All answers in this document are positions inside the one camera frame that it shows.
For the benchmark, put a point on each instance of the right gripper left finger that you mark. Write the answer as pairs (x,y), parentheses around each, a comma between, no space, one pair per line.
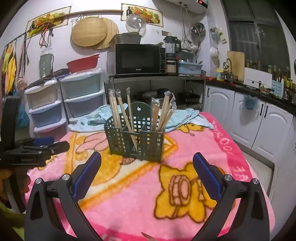
(42,221)

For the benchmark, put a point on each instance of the chopsticks pack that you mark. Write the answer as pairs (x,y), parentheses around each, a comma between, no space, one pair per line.
(114,109)
(155,104)

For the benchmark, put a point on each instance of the white kitchen cabinets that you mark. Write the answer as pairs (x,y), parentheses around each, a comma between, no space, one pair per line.
(266,136)

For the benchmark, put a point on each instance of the dark kitchen window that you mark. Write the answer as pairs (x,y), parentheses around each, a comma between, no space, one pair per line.
(255,29)

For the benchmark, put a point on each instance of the beige plastic drawer tower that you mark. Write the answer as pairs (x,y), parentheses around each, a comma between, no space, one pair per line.
(44,106)

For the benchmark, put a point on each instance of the green plastic drawer tower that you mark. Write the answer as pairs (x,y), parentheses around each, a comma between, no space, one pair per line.
(83,92)

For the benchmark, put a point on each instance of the pink cartoon blanket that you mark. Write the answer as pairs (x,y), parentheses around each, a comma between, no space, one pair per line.
(202,189)

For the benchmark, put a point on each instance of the green kettle jug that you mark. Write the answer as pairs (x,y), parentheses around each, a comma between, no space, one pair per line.
(46,62)

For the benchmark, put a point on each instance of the wrapped chopsticks in left slot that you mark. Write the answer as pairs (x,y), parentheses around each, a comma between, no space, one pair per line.
(118,95)

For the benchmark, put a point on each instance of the wrapped chopsticks in slot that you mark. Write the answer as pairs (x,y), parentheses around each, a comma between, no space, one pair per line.
(164,109)
(118,95)
(130,108)

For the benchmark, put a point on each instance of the red plastic basin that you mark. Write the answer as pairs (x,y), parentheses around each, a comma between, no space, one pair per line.
(83,63)

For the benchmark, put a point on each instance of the dark green utensil caddy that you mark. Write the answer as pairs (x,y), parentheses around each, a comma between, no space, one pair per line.
(149,144)

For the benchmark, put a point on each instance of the wrapped chopsticks in middle slot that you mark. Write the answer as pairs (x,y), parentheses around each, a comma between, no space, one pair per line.
(130,108)

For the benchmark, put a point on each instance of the blue bag on cabinet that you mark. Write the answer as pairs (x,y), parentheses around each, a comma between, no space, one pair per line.
(250,102)

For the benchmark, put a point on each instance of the black microwave oven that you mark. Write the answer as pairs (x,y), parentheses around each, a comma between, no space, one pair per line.
(134,59)

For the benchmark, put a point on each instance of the round bamboo mat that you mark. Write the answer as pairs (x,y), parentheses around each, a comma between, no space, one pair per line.
(94,32)

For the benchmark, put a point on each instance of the long fruit picture left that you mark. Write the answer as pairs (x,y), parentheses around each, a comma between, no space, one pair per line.
(49,20)

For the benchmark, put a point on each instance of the leaning chopsticks far right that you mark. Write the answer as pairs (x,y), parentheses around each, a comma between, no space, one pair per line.
(169,111)

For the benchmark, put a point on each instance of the metal shelf rack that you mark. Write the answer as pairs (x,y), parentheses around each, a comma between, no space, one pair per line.
(188,90)

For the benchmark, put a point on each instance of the wrapped chopsticks in right slot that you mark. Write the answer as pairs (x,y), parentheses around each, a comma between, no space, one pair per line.
(164,109)

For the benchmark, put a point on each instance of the grey tub on microwave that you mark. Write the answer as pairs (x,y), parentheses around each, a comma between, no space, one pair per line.
(126,38)

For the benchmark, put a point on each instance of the wooden cutting board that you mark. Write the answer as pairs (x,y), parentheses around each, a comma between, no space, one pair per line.
(237,64)

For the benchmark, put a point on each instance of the light blue plastic box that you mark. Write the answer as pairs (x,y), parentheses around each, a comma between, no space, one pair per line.
(189,68)

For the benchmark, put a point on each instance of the black blender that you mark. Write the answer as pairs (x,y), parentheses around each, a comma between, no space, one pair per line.
(172,48)

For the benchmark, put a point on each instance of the white water heater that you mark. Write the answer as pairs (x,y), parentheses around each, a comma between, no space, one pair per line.
(195,6)

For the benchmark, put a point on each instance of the glass lid on wall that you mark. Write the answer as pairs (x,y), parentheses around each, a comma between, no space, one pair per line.
(135,23)

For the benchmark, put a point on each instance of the fruit picture on wall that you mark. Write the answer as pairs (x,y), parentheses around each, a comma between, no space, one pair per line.
(151,16)

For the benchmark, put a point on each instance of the steel bowl on wall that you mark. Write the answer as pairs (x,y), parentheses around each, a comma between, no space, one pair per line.
(198,29)

